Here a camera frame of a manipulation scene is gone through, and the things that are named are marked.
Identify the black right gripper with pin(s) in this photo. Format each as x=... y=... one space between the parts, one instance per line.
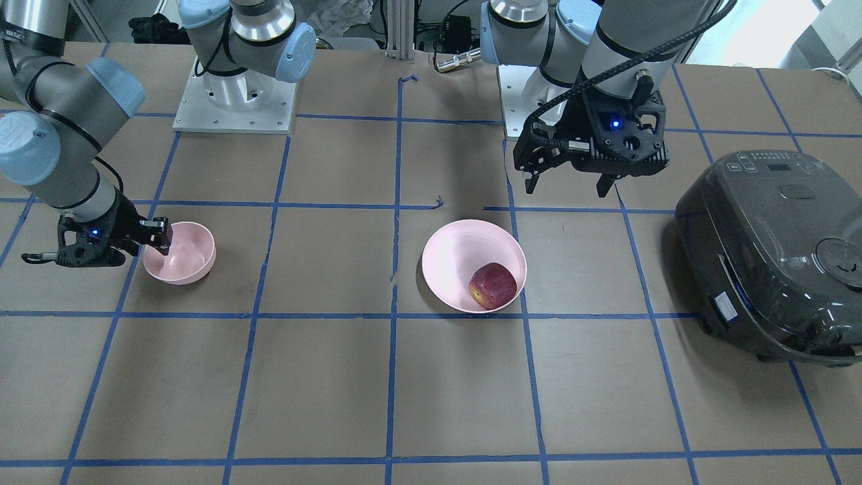
x=125 y=223

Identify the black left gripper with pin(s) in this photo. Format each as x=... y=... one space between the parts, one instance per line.
x=571 y=120

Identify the small pink bowl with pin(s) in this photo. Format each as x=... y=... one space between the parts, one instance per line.
x=191 y=255

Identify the red apple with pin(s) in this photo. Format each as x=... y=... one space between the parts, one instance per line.
x=493 y=286

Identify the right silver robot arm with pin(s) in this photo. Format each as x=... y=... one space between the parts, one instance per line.
x=52 y=146

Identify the pink plate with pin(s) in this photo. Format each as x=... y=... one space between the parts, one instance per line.
x=455 y=252

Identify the dark grey rice cooker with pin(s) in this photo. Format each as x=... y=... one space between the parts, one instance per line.
x=773 y=237

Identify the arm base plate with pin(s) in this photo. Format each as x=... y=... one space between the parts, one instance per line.
x=247 y=103
x=523 y=90

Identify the aluminium frame post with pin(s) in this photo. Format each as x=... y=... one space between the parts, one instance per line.
x=400 y=29

